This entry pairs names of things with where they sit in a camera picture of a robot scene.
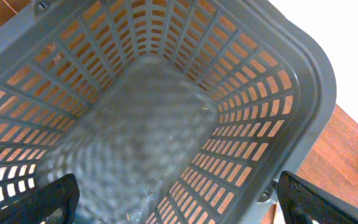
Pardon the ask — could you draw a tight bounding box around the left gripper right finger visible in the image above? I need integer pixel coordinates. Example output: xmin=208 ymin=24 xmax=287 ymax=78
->
xmin=277 ymin=171 xmax=358 ymax=224

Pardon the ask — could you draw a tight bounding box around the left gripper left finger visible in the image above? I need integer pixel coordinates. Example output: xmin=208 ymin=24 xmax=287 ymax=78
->
xmin=0 ymin=174 xmax=80 ymax=224

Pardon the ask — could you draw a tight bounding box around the grey plastic mesh basket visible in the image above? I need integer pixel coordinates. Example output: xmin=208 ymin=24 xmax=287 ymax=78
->
xmin=0 ymin=0 xmax=336 ymax=223

